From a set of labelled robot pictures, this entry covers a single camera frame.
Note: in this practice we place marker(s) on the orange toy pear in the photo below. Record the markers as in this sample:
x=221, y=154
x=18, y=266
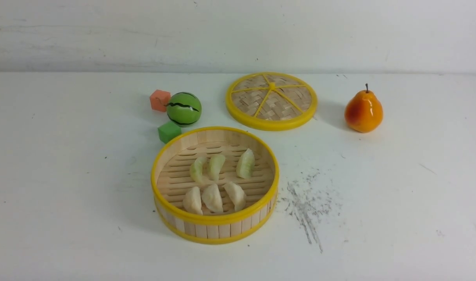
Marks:
x=364, y=112

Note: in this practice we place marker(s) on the green foam cube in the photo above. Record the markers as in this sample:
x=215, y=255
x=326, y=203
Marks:
x=168, y=131

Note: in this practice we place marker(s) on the white dumpling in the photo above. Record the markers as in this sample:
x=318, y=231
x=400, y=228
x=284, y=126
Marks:
x=192, y=201
x=212, y=198
x=236, y=195

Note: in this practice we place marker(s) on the green toy watermelon ball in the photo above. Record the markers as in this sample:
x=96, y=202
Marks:
x=184, y=109

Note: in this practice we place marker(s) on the orange foam cube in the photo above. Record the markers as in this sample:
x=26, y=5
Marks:
x=159, y=100

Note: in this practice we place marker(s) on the woven steamer lid yellow rim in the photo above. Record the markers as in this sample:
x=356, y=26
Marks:
x=271, y=101

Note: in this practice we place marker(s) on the green dumpling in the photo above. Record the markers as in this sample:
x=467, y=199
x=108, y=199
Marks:
x=246, y=164
x=215, y=165
x=196, y=170

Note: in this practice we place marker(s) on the bamboo steamer tray yellow rim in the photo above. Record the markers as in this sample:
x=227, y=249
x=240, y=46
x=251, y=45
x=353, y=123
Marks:
x=171, y=180

